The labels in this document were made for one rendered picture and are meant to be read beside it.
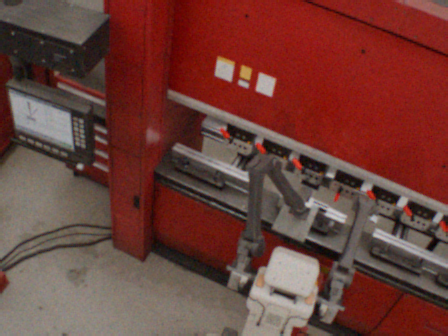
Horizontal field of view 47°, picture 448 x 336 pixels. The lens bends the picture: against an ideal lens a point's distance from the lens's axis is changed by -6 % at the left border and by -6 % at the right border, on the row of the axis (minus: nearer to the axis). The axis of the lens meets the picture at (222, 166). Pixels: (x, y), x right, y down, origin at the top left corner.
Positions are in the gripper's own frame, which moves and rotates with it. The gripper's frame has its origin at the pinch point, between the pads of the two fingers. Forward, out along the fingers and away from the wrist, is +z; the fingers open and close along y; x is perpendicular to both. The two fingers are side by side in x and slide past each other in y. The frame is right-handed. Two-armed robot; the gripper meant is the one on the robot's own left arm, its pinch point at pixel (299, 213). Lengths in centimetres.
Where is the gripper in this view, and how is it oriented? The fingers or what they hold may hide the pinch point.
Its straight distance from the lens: 287.0
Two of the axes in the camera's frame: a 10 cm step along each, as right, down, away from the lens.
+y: -9.0, -3.8, 2.1
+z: 1.2, 2.6, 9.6
